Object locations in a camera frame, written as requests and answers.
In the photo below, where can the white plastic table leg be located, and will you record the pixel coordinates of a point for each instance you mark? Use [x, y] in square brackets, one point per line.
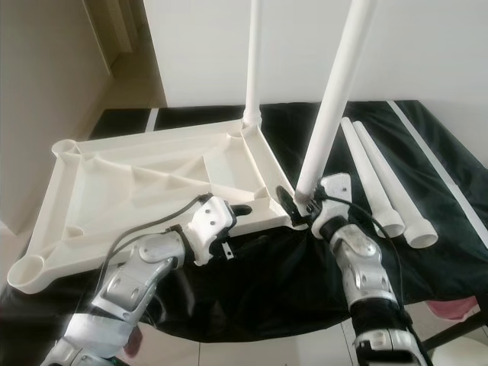
[388, 175]
[369, 175]
[335, 99]
[254, 61]

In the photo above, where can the small pink object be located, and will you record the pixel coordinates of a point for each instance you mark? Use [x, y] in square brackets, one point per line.
[133, 343]

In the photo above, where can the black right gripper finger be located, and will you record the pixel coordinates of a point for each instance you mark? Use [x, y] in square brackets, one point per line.
[287, 200]

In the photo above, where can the pink fabric item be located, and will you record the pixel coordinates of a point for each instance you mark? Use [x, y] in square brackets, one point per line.
[454, 307]

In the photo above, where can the black metal stand leg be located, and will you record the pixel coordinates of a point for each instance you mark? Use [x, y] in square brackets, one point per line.
[457, 333]

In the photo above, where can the black cloth table cover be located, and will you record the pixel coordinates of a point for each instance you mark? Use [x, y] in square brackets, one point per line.
[274, 274]

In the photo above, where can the white plastic table top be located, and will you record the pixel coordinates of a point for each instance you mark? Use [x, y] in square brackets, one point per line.
[137, 191]

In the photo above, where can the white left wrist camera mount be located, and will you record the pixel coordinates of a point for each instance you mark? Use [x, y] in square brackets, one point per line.
[207, 221]

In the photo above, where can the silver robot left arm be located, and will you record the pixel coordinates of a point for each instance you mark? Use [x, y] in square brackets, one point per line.
[130, 286]

